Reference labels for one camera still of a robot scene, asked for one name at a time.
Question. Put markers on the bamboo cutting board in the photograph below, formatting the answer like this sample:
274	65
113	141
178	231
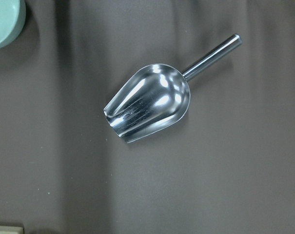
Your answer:
11	230

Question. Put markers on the steel ice scoop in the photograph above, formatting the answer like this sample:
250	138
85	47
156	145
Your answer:
158	95

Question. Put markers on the mint green bowl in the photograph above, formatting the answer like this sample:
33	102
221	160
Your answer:
12	20

